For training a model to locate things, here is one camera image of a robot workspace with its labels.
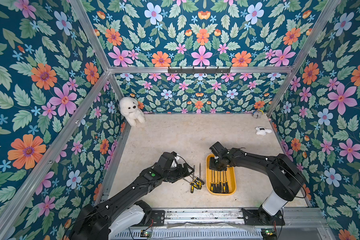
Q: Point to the aluminium frame post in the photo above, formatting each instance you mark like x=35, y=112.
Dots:
x=318, y=27
x=87, y=26

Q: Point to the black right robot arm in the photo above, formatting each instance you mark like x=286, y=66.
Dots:
x=284, y=176

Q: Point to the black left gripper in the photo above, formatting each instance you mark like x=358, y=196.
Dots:
x=180, y=175

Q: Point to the aluminium frame top bar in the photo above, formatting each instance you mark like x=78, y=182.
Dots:
x=151, y=70

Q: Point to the yellow storage tray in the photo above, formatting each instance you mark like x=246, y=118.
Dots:
x=231, y=179

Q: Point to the file tool yellow black handle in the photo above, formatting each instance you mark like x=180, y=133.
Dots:
x=192, y=179
x=220, y=183
x=198, y=181
x=199, y=175
x=212, y=181
x=194, y=185
x=226, y=183
x=215, y=185
x=224, y=186

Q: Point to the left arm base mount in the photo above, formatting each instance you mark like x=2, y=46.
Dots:
x=151, y=217

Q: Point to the white plush bear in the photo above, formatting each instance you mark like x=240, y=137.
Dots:
x=129, y=108

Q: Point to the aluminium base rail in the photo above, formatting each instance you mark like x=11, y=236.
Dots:
x=228, y=224

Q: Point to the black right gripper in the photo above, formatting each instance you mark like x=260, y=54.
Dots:
x=215, y=162

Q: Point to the small white plush toy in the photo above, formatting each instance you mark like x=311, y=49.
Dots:
x=263, y=131

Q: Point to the aluminium frame post left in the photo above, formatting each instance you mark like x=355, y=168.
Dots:
x=87, y=26

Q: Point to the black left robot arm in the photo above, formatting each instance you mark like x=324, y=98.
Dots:
x=125, y=209

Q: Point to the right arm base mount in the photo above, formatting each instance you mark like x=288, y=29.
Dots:
x=259, y=217

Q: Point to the black hook rail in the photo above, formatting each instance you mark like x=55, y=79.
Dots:
x=198, y=70

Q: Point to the aluminium frame post right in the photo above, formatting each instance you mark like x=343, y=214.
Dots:
x=318, y=27

